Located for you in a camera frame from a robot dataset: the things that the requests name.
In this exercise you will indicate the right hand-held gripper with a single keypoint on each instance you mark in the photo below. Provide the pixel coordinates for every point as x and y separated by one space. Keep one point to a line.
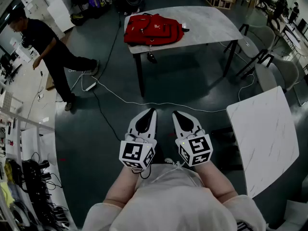
197 148

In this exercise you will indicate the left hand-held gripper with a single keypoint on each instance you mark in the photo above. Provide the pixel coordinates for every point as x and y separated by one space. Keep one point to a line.
131 153

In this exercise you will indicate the red backpack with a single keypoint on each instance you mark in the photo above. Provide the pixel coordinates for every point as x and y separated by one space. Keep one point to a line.
154 30

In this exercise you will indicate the person's left forearm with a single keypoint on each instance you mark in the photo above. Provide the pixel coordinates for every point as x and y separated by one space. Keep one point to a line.
122 186

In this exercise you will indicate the person's right forearm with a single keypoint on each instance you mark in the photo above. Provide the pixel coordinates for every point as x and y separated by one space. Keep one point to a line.
214 179

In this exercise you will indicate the white power strip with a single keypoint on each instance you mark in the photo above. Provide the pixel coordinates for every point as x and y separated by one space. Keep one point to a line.
91 86

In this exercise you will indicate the black key fob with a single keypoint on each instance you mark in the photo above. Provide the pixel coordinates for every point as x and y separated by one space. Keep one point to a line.
152 58

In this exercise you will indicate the person's white hoodie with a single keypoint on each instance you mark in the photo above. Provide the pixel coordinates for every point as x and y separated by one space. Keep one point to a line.
173 201

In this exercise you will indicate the white marble table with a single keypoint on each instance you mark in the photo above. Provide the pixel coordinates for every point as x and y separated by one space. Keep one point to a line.
262 133

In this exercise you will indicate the brown wooden board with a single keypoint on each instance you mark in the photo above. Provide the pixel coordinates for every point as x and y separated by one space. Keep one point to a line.
50 83

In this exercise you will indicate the grey marble table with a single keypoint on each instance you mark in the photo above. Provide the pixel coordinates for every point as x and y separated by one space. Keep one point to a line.
211 25

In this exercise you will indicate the grey shell chair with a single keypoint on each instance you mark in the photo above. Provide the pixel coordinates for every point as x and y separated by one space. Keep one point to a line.
286 73
261 35

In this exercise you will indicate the white metal shelf rack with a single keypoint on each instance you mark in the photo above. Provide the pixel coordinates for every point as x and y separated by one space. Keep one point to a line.
19 138

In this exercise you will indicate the black yellow bag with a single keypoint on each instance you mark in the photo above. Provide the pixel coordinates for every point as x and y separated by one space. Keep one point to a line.
77 18

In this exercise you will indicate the round white table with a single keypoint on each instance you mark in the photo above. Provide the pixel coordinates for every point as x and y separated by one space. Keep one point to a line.
292 36

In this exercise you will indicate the white cabinets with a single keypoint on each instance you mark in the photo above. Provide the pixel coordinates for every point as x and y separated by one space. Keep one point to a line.
57 11

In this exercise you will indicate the black office chair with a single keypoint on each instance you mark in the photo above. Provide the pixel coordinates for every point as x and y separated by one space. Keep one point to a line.
7 66

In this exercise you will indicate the yellow cloth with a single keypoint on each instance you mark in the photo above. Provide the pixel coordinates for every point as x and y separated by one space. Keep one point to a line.
7 194

